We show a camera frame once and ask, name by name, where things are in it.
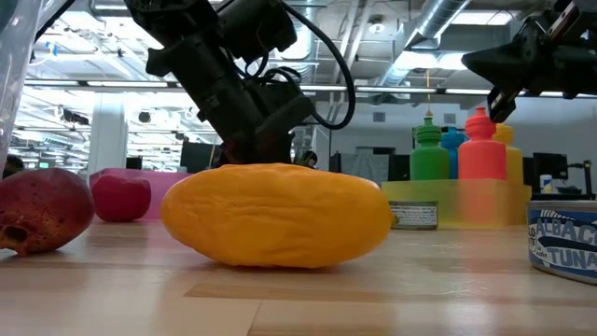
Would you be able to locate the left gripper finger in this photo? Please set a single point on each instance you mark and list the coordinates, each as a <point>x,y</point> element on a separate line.
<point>240,151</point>
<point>275,149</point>

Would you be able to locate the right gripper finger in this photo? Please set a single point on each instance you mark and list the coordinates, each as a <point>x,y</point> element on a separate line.
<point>508,65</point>

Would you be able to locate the orange squeeze bottle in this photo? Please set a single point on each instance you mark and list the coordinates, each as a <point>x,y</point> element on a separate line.
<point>482,154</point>

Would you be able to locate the yellow squeeze bottle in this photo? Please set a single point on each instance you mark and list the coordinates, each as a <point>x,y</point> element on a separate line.
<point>514,158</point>

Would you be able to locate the blue squeeze bottle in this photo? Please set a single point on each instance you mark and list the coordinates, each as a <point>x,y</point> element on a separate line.
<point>452,154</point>

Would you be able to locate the green squeeze bottle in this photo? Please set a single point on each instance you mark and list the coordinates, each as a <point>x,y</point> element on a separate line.
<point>429,158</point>

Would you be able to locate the small red apple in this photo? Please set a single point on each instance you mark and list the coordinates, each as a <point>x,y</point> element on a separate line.
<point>120,198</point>

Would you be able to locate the silver-lid tuna can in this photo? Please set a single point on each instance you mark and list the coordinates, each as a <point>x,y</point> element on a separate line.
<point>415,214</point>

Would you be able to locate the blue-label tuna can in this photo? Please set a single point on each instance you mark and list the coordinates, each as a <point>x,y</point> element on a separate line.
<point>564,242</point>

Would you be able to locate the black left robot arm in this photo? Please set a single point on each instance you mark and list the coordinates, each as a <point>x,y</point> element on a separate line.
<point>186,18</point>

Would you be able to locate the black computer monitor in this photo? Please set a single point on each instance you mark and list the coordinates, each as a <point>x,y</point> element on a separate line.
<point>196,156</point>

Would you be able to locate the orange yellow mango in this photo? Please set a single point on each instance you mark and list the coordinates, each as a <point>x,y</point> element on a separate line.
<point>275,214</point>

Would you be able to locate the white building column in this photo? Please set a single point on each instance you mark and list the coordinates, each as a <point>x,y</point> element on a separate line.
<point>108,135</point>

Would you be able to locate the yellow translucent plastic bin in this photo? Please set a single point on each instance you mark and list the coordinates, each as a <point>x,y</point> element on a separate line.
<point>420,191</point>

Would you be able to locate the small dark red fruit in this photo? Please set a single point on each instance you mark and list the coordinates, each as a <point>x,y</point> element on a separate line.
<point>46,210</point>

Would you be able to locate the person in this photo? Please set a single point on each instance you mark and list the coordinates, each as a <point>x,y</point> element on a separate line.
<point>13,164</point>

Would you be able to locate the clear plastic container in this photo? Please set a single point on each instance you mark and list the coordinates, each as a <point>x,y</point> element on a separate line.
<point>16,70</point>

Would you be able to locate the silver ventilation duct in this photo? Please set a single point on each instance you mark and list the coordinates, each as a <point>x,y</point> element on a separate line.
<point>308,51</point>
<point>434,18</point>

